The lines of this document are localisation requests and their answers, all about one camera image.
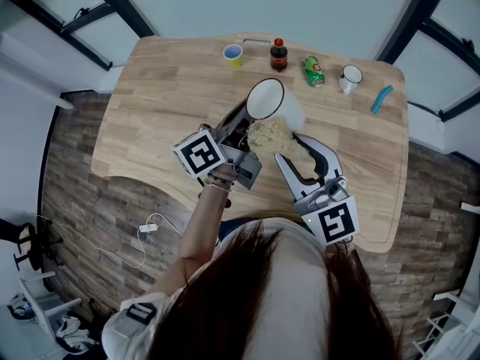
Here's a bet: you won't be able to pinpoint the small white enamel mug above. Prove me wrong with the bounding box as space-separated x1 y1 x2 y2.
339 64 364 95

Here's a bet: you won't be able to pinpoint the blue curved tube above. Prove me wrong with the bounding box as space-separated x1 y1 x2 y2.
370 85 394 115

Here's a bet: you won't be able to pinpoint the white power adapter with cable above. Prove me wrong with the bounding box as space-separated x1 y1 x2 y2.
37 211 185 269

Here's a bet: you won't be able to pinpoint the black chair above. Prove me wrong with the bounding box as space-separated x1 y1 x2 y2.
0 219 63 273

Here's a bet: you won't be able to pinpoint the white black sneaker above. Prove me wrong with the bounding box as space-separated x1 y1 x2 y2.
9 293 37 320
55 315 95 354

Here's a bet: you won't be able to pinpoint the person's left forearm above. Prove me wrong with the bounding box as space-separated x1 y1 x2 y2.
178 163 236 262

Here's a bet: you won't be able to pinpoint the dark cola bottle red cap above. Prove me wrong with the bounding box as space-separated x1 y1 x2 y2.
269 37 289 73

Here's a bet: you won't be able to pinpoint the black window frame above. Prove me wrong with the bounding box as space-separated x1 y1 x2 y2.
374 0 480 122
9 0 158 71

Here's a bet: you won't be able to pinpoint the white metal rack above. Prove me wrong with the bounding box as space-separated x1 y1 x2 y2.
18 270 83 343
412 290 480 360

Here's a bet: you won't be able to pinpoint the wrist bracelets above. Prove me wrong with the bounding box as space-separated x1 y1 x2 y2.
203 172 236 191

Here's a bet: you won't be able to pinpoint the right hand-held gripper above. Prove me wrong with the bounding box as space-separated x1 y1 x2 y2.
274 133 360 245

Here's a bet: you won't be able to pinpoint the black shoulder strap buckle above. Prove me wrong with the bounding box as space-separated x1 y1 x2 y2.
126 302 158 326

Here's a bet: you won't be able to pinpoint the yellow paper cup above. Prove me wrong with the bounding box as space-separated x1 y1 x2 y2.
222 43 245 69

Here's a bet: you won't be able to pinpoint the green drink can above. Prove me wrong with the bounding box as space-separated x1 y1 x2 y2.
301 55 326 89

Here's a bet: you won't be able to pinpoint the person's beige shirt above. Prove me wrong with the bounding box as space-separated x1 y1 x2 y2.
101 217 331 360

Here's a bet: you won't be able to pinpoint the person's dark trousers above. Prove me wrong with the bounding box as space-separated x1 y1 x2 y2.
219 219 320 247

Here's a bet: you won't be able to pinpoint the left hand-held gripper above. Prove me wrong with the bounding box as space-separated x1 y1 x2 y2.
172 101 263 191

